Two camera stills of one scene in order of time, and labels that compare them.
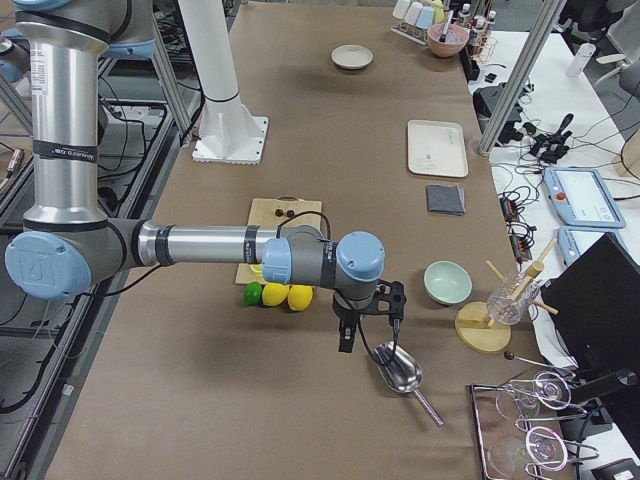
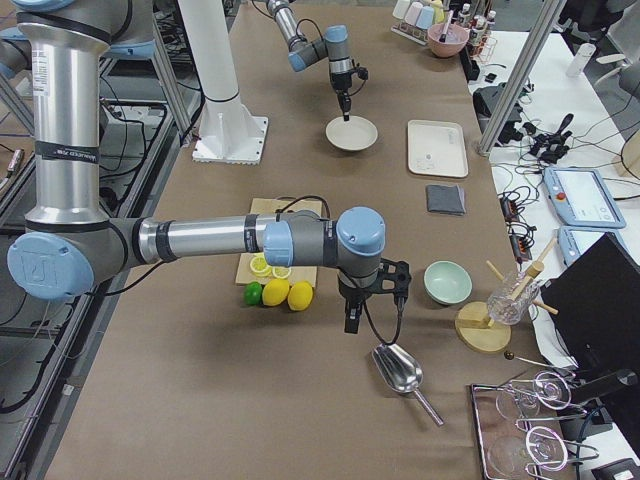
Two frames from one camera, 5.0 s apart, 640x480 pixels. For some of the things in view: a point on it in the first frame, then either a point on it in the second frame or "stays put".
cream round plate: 352,56 -> 356,134
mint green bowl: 448,282 stays put
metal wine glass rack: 508,449 stays put
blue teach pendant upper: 583,197 stays put
